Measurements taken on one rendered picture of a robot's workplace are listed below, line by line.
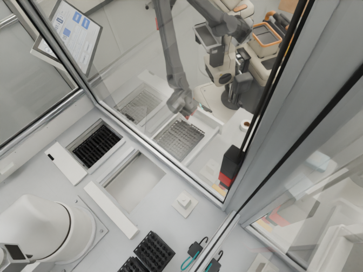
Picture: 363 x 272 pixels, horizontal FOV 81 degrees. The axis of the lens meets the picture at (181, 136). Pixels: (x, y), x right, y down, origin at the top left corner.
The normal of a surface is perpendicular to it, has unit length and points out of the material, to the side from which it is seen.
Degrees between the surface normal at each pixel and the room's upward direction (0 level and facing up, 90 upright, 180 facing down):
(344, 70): 90
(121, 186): 0
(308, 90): 90
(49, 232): 77
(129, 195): 0
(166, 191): 0
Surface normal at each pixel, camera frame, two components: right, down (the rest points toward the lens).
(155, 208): -0.07, -0.49
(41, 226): 0.70, 0.38
